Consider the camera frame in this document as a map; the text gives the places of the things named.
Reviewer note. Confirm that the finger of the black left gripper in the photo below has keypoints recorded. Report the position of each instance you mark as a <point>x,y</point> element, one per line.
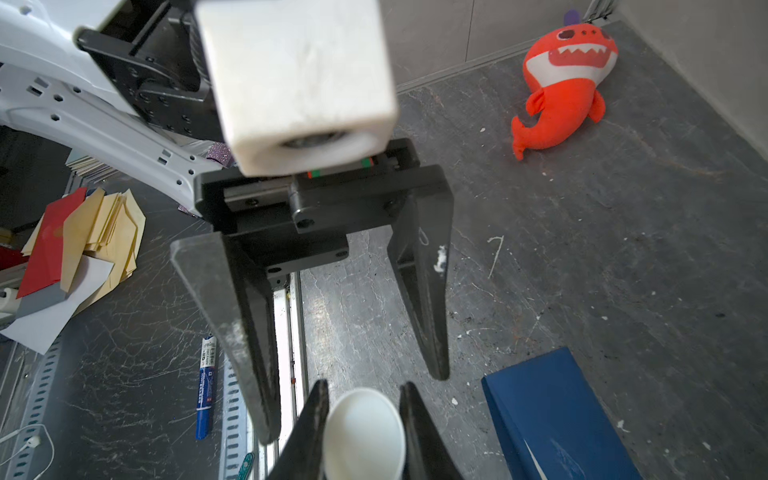
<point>418,251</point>
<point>235,297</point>

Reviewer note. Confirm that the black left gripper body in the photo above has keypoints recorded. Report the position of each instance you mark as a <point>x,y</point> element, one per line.
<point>293,223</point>

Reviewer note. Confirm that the white glue stick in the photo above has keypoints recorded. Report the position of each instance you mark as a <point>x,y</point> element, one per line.
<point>364,438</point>

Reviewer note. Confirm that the stack of coloured envelopes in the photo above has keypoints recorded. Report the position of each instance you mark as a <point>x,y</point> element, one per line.
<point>84,246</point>

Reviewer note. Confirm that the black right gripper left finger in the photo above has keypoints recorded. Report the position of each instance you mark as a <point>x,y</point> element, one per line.
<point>303,453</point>

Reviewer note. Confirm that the blue envelope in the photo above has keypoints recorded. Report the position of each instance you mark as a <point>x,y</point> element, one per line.
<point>550,424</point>

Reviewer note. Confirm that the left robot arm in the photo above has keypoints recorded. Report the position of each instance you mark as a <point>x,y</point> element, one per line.
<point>124,81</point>

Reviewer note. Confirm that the green handled fork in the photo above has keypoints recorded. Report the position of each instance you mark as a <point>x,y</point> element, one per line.
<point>246,467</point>

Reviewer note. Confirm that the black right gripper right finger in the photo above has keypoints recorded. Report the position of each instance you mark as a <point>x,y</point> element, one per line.
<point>426,455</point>

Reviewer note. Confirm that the red plush toy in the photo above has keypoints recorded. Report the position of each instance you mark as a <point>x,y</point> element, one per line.
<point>563,70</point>

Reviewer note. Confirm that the blue marker pen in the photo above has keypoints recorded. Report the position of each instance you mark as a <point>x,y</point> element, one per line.
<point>206,387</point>

